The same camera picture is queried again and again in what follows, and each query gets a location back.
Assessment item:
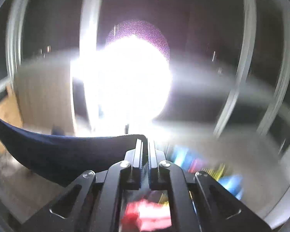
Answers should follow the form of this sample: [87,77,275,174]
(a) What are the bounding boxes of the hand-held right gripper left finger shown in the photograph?
[20,139,144,232]

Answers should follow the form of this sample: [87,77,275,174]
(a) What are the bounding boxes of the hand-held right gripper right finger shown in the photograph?
[147,139,272,232]

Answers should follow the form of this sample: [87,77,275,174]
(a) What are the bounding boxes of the navy blue pants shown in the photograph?
[0,110,148,187]

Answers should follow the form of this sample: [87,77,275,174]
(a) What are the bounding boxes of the pink garment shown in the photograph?
[122,193,172,230]

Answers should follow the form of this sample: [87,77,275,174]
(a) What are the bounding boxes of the multicoloured cloth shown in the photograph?
[174,147,244,199]

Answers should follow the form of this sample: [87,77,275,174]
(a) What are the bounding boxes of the wooden cabinet panel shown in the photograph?
[14,74,75,136]

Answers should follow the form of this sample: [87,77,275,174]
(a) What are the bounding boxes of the pink plaid blanket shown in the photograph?
[0,130,290,225]

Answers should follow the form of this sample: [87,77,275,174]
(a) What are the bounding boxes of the pine wood board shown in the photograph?
[0,94,23,155]

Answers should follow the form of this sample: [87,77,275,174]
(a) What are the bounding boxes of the ring light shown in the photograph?
[70,19,173,136]

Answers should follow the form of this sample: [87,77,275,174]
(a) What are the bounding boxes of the white window frame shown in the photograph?
[5,0,290,137]

